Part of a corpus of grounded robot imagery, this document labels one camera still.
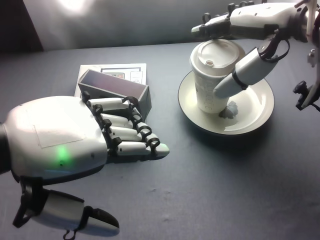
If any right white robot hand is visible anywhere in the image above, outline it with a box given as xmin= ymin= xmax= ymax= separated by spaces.
xmin=191 ymin=0 xmax=301 ymax=99

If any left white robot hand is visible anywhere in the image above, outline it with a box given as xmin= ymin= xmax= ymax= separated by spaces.
xmin=0 ymin=91 xmax=171 ymax=237

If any small grey box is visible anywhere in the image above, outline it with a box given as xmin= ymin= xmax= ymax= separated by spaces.
xmin=77 ymin=69 xmax=153 ymax=120

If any white lidded paper cup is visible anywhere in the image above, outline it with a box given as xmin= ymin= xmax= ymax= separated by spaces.
xmin=189 ymin=38 xmax=247 ymax=115

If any white calculator box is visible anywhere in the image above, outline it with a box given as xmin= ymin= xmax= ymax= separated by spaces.
xmin=74 ymin=63 xmax=148 ymax=98

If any white bowl dark rim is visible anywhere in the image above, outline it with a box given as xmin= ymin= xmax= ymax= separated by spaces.
xmin=177 ymin=71 xmax=275 ymax=137

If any dark curtain panel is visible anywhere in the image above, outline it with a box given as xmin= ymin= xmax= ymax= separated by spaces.
xmin=0 ymin=0 xmax=45 ymax=53

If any white backdrop sheet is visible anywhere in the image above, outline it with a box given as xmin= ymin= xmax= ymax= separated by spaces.
xmin=22 ymin=0 xmax=311 ymax=52

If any grey table cloth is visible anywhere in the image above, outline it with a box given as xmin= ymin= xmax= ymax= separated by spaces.
xmin=0 ymin=37 xmax=320 ymax=240

